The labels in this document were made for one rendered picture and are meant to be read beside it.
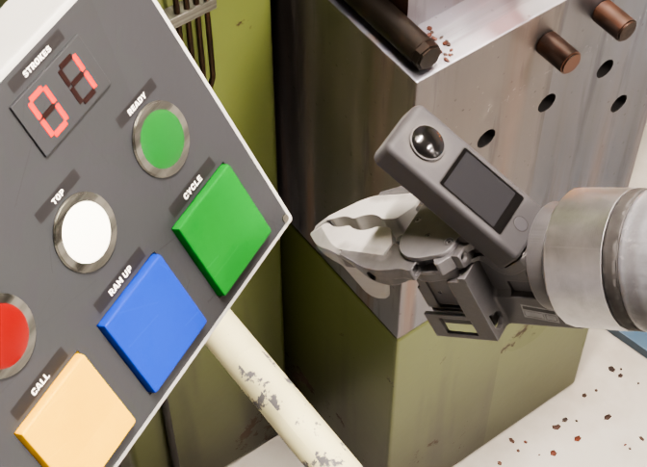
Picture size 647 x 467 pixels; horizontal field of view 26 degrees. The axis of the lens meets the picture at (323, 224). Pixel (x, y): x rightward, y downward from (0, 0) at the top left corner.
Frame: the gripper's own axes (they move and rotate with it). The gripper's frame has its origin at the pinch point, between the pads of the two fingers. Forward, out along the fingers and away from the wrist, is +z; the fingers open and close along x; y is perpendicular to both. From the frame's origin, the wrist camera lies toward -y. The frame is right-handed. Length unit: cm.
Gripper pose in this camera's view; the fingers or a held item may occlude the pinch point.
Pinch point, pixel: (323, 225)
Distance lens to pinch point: 102.7
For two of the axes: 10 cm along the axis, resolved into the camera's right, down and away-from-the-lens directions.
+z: -7.6, -0.2, 6.5
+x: 4.8, -7.0, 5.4
